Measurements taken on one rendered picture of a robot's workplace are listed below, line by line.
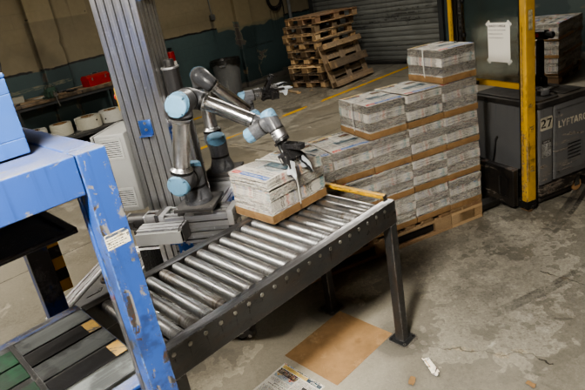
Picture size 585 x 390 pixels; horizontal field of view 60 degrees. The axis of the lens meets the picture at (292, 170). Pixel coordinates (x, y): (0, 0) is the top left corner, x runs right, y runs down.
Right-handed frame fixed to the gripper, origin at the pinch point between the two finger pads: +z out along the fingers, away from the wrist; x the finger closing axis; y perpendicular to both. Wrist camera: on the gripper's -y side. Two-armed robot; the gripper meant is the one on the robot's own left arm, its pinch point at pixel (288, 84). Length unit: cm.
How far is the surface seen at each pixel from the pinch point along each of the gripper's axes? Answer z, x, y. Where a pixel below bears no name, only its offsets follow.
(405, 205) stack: 58, 48, 87
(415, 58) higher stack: 93, 4, 1
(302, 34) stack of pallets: 205, -584, 103
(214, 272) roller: -82, 142, 25
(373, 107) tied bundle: 41, 40, 14
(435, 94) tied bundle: 89, 34, 17
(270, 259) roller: -59, 145, 25
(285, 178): -39, 109, 9
